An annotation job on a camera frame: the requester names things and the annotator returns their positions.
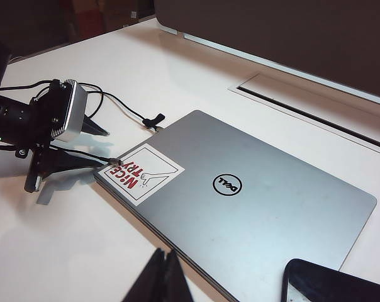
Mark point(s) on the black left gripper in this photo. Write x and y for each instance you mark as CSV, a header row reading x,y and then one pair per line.
x,y
42,119

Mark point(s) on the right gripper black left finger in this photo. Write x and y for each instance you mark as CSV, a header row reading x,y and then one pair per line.
x,y
153,283

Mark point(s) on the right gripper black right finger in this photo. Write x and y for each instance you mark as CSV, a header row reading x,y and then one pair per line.
x,y
177,283

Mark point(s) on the white Nice Try sticker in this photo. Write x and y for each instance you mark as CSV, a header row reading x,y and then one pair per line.
x,y
158,163

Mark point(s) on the silver Dell laptop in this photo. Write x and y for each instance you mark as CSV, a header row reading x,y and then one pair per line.
x,y
256,220

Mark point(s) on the brown cardboard box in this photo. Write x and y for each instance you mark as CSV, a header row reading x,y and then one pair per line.
x,y
120,12

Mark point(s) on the brown desk divider panel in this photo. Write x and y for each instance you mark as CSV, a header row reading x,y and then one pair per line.
x,y
271,31

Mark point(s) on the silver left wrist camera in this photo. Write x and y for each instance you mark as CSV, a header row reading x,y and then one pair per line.
x,y
73,110

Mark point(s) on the white divider foot bracket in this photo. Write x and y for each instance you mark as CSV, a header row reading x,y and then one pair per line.
x,y
169,30

